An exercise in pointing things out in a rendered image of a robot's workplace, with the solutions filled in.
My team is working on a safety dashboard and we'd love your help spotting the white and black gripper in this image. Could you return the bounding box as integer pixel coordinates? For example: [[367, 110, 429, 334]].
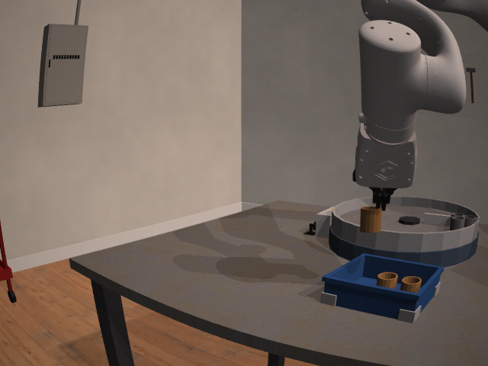
[[353, 123, 417, 211]]

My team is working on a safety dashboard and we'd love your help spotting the blue plastic tray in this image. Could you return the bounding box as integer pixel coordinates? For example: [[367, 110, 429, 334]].
[[320, 253, 444, 323]]

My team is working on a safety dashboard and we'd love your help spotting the bronze bushing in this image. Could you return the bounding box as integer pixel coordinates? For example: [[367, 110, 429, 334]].
[[377, 272, 398, 289], [360, 207, 382, 233], [400, 276, 422, 293]]

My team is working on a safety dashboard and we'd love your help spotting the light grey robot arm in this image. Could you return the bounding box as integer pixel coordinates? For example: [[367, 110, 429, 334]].
[[358, 0, 488, 143]]

